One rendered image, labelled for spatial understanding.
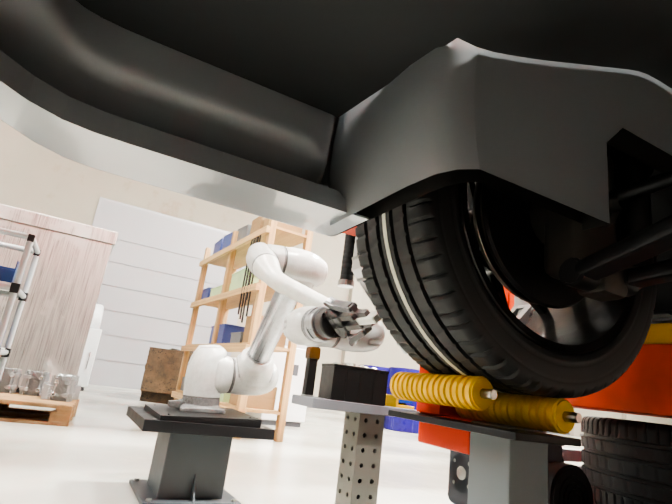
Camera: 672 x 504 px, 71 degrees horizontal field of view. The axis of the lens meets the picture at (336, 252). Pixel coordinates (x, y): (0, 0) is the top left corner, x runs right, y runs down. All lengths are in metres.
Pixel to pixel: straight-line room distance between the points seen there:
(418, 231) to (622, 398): 0.77
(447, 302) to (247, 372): 1.43
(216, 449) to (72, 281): 3.84
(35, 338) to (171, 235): 5.10
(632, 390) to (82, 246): 5.21
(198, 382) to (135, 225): 8.19
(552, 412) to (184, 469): 1.49
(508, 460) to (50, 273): 5.17
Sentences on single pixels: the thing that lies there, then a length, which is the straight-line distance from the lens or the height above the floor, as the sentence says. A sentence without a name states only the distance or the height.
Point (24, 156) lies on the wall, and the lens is 10.49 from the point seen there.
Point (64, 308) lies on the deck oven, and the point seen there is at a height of 0.92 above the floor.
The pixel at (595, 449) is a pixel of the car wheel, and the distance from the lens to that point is 1.58.
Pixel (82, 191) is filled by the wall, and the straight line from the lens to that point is 10.28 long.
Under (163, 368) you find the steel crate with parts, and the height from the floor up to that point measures 0.45.
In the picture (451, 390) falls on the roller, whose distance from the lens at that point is 0.91.
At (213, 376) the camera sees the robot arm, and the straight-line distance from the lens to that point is 2.09.
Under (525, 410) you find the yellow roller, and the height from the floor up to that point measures 0.49.
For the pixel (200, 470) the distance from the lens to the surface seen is 2.08.
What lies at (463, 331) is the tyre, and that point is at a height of 0.60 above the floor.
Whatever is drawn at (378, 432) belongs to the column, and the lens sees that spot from 1.71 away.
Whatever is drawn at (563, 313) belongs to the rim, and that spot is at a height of 0.71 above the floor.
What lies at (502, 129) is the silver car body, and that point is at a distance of 0.62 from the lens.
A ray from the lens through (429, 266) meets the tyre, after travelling 0.77.
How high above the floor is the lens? 0.49
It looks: 16 degrees up
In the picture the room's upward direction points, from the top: 7 degrees clockwise
